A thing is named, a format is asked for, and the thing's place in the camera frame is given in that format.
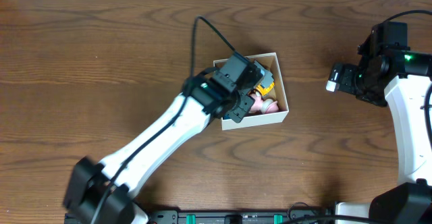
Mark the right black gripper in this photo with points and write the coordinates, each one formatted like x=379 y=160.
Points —
x=346 y=84

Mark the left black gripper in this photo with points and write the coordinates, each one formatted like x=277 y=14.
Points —
x=246 y=104

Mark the yellow grey toy truck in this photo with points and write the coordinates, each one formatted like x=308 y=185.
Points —
x=267 y=83

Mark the white pink duck figure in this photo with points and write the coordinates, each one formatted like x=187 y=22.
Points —
x=263 y=106

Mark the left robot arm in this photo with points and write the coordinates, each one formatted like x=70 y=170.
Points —
x=104 y=192

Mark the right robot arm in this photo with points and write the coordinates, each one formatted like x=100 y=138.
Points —
x=390 y=75

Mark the white cardboard box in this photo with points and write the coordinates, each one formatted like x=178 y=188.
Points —
x=270 y=62

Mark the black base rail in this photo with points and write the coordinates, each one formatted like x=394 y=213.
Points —
x=268 y=217

